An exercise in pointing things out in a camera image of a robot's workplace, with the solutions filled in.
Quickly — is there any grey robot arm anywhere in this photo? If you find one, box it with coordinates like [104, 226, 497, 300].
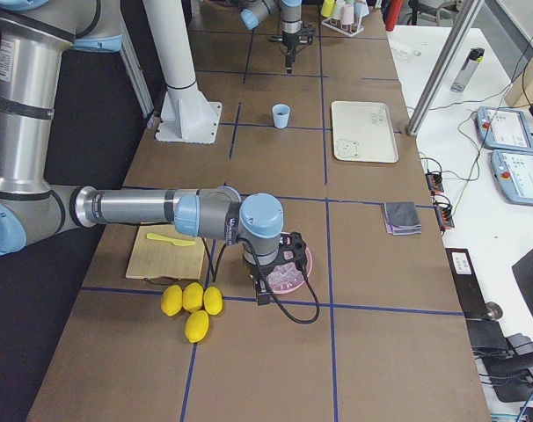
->
[0, 1, 304, 310]
[239, 0, 315, 74]

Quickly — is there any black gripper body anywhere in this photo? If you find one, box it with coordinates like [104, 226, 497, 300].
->
[275, 231, 308, 271]
[270, 21, 315, 55]

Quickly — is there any white wire rack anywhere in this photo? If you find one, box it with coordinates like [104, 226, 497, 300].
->
[322, 16, 364, 37]

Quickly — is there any teach pendant near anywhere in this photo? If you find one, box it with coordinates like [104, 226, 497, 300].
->
[490, 149, 533, 207]

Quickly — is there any pile of ice cubes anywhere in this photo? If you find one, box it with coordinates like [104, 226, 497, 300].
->
[267, 263, 304, 294]

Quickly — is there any bamboo cutting board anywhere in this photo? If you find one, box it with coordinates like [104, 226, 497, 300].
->
[126, 225, 204, 280]

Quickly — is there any light blue plastic cup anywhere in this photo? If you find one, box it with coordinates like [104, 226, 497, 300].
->
[272, 104, 291, 129]

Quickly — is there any whole lemon lower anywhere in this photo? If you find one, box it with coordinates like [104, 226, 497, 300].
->
[182, 282, 204, 313]

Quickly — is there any yellow plastic knife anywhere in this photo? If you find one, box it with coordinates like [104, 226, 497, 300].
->
[145, 232, 196, 247]

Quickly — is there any white bear serving tray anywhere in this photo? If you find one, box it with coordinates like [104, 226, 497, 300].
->
[331, 100, 398, 164]

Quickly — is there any black power strip right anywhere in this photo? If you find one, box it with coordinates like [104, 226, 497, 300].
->
[433, 200, 455, 233]

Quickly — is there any yellow-green plastic cup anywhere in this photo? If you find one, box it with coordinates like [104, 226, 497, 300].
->
[321, 0, 335, 18]

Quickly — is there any pink cup on rack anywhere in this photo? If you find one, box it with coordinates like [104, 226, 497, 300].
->
[340, 4, 354, 25]

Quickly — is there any aluminium frame post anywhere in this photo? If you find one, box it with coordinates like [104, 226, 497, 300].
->
[405, 0, 485, 136]

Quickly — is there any black power strip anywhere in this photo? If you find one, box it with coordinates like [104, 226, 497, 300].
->
[426, 171, 444, 195]
[433, 200, 455, 233]

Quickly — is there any teach pendant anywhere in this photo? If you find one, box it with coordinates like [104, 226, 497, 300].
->
[476, 106, 533, 152]
[490, 149, 533, 207]

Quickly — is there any whole lemon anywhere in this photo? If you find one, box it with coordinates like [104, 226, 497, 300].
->
[182, 282, 204, 313]
[185, 309, 210, 343]
[203, 286, 223, 316]
[160, 285, 183, 317]

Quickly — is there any clear water bottle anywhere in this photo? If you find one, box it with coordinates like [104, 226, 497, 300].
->
[450, 47, 485, 92]

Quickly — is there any grey folded cloth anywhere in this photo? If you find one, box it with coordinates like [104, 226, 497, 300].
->
[383, 201, 422, 236]

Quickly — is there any pink bowl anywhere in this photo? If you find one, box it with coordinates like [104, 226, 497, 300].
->
[265, 232, 312, 295]

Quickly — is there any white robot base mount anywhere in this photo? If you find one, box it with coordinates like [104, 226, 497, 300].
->
[143, 0, 223, 144]

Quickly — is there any whole lemon upper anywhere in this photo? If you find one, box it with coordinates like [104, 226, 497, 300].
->
[160, 285, 183, 317]

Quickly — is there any teach pendant far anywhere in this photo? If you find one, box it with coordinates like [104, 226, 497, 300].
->
[476, 106, 533, 152]

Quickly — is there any black box with label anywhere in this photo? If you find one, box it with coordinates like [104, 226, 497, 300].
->
[445, 248, 487, 320]

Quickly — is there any black power strip left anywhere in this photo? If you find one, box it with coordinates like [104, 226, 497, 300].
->
[426, 171, 444, 195]

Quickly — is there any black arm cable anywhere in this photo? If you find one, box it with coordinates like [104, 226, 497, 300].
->
[207, 236, 321, 325]

